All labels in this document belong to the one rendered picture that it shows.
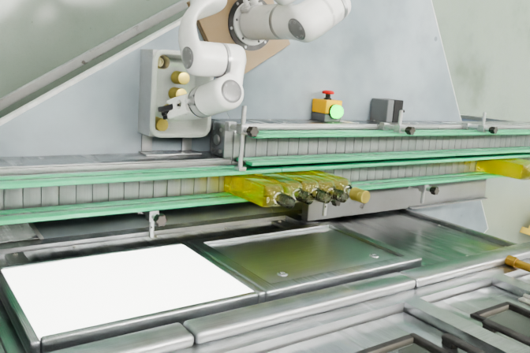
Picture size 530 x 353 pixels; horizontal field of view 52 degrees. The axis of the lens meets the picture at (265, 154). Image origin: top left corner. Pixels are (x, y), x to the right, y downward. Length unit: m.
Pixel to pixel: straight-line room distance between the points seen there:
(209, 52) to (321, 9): 0.34
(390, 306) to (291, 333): 0.25
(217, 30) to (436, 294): 0.89
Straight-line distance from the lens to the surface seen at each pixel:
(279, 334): 1.00
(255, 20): 1.51
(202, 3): 1.22
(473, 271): 1.45
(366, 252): 1.39
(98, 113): 1.44
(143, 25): 2.08
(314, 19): 1.35
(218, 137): 1.47
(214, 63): 1.17
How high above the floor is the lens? 2.11
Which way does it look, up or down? 53 degrees down
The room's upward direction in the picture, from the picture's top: 106 degrees clockwise
